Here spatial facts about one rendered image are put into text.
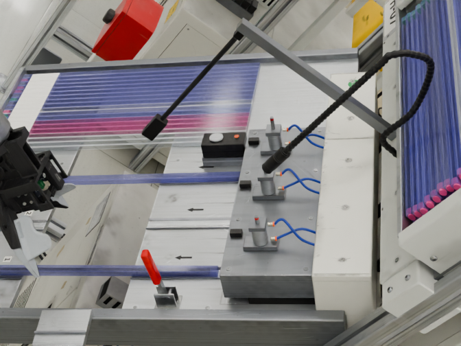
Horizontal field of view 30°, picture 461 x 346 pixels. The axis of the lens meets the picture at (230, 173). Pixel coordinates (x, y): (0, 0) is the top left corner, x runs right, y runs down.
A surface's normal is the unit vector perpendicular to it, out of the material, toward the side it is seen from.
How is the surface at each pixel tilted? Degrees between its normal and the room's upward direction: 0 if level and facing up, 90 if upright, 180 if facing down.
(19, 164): 90
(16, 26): 0
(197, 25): 90
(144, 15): 0
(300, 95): 45
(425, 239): 90
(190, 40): 90
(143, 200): 0
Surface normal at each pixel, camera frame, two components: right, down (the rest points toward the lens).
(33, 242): -0.33, 0.15
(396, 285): -0.80, -0.52
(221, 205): -0.15, -0.76
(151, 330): -0.14, 0.65
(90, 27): 0.58, -0.56
